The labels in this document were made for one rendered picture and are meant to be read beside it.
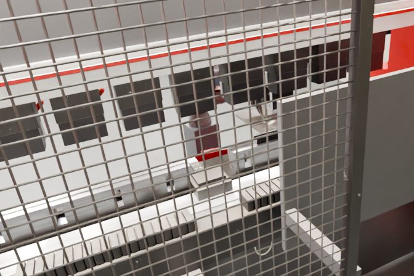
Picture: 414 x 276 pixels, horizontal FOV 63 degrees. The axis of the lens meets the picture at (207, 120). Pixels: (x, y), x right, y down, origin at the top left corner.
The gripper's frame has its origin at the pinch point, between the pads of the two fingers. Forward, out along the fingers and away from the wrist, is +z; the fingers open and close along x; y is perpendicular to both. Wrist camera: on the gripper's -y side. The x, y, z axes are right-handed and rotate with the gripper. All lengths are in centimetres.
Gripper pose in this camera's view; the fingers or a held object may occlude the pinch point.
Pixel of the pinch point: (272, 119)
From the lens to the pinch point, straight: 157.7
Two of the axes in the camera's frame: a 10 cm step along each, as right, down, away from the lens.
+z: 3.4, 9.0, -2.8
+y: 2.3, -3.7, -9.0
